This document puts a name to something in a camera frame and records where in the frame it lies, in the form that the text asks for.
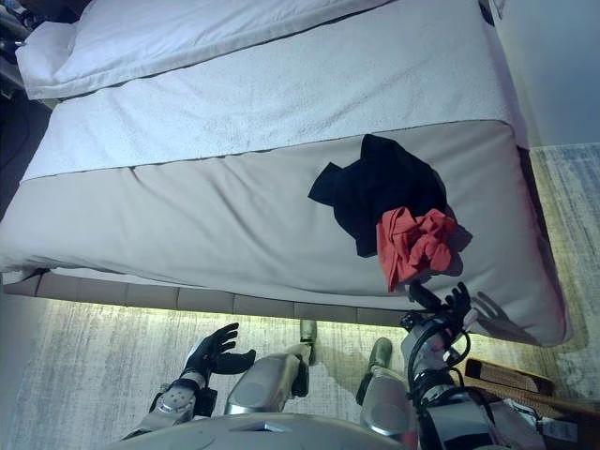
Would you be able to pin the beige bed runner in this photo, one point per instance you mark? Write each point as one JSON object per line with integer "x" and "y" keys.
{"x": 187, "y": 220}

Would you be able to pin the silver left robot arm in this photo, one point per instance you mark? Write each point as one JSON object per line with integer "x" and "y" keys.
{"x": 173, "y": 403}

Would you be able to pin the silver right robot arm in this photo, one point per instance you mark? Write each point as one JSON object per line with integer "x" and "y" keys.
{"x": 450, "y": 412}

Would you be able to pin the black garment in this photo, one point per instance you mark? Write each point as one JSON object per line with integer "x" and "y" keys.
{"x": 384, "y": 183}

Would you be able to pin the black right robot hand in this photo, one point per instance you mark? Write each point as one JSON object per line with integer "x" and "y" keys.
{"x": 450, "y": 311}

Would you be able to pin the white textured bed sheet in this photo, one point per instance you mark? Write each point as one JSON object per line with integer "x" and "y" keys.
{"x": 281, "y": 103}

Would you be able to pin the woven brown basket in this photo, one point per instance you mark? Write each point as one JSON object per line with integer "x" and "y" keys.
{"x": 506, "y": 377}

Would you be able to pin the grey striped rug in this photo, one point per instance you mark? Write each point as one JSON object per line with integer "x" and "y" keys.
{"x": 94, "y": 365}

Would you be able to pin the silver robot leg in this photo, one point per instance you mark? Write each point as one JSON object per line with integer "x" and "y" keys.
{"x": 389, "y": 403}
{"x": 262, "y": 384}

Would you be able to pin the silver left robot leg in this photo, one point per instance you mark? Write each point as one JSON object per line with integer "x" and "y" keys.
{"x": 262, "y": 384}

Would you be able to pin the beige padded bed base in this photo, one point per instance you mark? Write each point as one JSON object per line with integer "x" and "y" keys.
{"x": 164, "y": 295}

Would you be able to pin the silver right robot leg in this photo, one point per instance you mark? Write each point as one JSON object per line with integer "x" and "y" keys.
{"x": 389, "y": 403}

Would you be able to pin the orange-red garment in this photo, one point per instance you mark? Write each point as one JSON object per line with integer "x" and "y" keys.
{"x": 408, "y": 244}

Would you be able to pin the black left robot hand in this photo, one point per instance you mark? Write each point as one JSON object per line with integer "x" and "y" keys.
{"x": 215, "y": 351}

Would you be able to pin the white duvet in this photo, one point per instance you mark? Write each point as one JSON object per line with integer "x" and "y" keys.
{"x": 164, "y": 37}

